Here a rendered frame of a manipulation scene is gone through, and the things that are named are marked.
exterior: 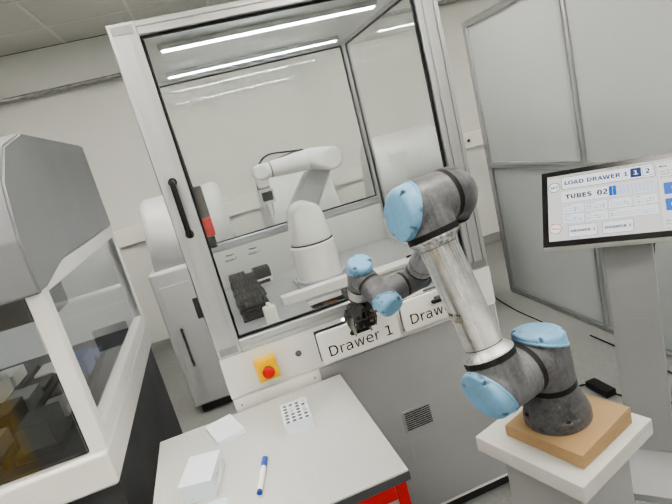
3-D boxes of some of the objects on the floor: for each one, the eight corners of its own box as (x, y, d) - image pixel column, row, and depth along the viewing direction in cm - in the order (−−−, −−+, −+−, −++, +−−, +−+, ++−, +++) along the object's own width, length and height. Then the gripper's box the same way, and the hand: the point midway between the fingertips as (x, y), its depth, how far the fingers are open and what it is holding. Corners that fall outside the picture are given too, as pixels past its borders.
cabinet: (533, 478, 206) (499, 300, 188) (297, 590, 184) (232, 400, 166) (429, 384, 297) (399, 257, 279) (262, 451, 275) (218, 318, 256)
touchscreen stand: (733, 515, 169) (709, 227, 145) (586, 492, 193) (545, 242, 170) (714, 425, 209) (693, 188, 186) (594, 416, 233) (562, 205, 210)
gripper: (350, 312, 149) (351, 350, 165) (383, 301, 151) (381, 339, 167) (339, 291, 154) (342, 330, 170) (371, 280, 157) (371, 320, 172)
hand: (358, 326), depth 169 cm, fingers closed on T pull, 3 cm apart
